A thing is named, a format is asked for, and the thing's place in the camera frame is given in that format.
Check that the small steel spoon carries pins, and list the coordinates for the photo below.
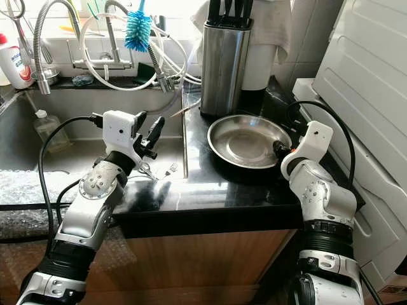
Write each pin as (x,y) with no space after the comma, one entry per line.
(148,171)

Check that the large shallow steel plate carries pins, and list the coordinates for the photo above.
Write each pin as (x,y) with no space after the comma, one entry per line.
(248,143)

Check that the small steel fork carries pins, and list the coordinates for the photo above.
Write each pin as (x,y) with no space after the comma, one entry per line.
(170,169)

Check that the thin wooden stick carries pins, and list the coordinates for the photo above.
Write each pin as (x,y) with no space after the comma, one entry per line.
(184,108)

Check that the steel faucet with base bar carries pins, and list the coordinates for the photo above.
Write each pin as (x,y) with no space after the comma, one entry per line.
(102,63)

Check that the dark scouring pad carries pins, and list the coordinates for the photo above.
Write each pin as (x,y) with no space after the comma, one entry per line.
(82,80)

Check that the white round container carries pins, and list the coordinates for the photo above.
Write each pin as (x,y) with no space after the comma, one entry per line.
(261,70)

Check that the blue bottle brush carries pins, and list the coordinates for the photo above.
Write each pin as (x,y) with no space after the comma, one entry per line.
(138,32)

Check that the clear plastic bottle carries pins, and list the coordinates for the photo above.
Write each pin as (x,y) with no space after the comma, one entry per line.
(49,133)

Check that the stainless steel knife block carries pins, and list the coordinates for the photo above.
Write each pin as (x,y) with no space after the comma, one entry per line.
(224,70)

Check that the spring coil steel faucet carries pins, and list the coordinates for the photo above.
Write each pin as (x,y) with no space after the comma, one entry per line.
(41,82)

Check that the small steel cup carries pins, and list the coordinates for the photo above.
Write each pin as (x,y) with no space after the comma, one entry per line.
(43,76)

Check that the stainless steel sink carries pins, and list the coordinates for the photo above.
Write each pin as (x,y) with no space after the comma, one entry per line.
(19,146)

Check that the white appliance lid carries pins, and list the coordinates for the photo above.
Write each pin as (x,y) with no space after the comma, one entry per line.
(369,70)

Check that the clear bubble wrap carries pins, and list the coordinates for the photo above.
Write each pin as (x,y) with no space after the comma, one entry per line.
(25,190)

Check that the white red-pump soap bottle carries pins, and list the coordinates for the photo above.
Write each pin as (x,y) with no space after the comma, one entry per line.
(16,67)

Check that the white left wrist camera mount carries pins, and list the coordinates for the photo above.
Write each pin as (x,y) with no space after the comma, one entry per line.
(117,130)

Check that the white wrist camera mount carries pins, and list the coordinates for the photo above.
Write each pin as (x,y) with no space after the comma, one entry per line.
(117,130)
(315,140)

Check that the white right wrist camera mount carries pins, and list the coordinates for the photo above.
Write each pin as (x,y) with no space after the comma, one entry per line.
(315,140)

